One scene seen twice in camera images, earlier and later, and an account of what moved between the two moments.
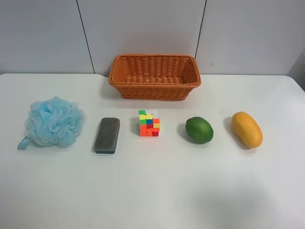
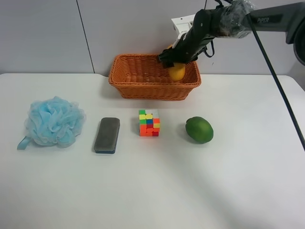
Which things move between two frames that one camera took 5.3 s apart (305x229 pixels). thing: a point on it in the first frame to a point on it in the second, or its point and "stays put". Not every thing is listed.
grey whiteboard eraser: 106,136 stays put
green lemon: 199,130 stays put
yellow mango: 247,129 to 177,72
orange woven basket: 154,77 stays put
